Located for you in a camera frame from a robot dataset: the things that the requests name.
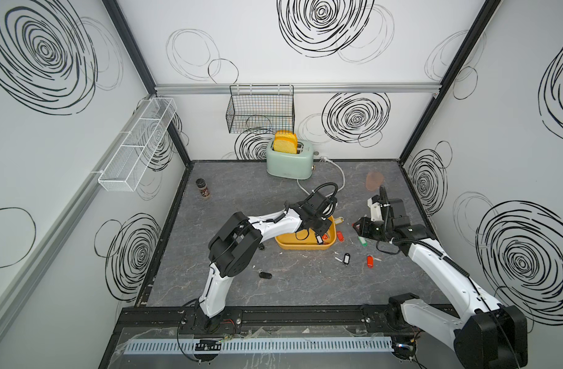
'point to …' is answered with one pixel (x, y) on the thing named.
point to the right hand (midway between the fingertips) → (358, 226)
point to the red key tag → (340, 236)
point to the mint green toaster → (293, 167)
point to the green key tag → (362, 241)
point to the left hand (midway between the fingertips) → (325, 224)
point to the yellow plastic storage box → (307, 240)
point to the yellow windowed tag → (338, 220)
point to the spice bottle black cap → (203, 187)
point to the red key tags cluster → (324, 237)
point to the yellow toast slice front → (286, 143)
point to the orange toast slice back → (286, 132)
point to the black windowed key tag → (319, 239)
